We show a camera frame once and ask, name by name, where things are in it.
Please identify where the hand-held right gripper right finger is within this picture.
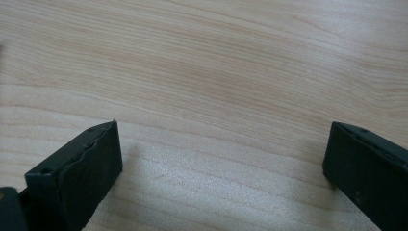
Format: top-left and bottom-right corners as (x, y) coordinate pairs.
(321, 120), (408, 231)

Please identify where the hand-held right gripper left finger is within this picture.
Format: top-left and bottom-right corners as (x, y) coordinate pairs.
(19, 120), (124, 231)

